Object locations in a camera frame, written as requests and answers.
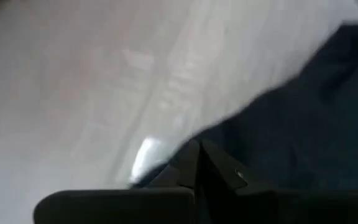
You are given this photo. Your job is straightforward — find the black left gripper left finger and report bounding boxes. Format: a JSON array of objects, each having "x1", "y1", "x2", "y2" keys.
[{"x1": 33, "y1": 138, "x2": 202, "y2": 224}]

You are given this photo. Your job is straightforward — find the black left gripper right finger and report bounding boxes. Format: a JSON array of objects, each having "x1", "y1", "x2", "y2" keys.
[{"x1": 198, "y1": 139, "x2": 358, "y2": 224}]

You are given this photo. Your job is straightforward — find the black garment with white tag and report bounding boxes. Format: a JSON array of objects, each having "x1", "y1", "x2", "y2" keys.
[{"x1": 132, "y1": 21, "x2": 358, "y2": 191}]

